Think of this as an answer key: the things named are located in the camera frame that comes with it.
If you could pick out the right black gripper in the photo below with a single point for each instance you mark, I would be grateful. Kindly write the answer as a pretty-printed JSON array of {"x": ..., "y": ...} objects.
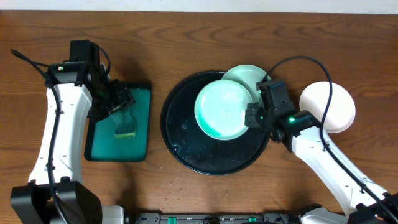
[{"x": 252, "y": 116}]

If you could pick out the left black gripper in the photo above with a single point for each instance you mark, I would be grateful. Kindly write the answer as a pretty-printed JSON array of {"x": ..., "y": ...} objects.
[{"x": 121, "y": 101}]

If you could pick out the green yellow sponge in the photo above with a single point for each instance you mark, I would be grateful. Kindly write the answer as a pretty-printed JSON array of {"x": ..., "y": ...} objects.
[{"x": 125, "y": 124}]

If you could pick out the mint green plate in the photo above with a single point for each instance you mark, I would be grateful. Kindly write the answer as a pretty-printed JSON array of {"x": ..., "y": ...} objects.
[
  {"x": 248, "y": 76},
  {"x": 220, "y": 108}
]

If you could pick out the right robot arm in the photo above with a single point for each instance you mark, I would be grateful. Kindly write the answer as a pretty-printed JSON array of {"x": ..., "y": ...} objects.
[{"x": 361, "y": 200}]

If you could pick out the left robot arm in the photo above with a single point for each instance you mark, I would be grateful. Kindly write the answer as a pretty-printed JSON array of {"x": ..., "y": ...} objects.
[{"x": 76, "y": 92}]

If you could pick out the black rectangular water tray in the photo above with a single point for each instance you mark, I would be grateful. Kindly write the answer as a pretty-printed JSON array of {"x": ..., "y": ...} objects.
[{"x": 101, "y": 143}]

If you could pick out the round black serving tray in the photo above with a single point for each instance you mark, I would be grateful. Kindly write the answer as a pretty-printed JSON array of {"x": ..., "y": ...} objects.
[{"x": 191, "y": 146}]

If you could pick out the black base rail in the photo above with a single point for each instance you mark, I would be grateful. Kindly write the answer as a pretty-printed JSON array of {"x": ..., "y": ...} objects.
[{"x": 157, "y": 218}]

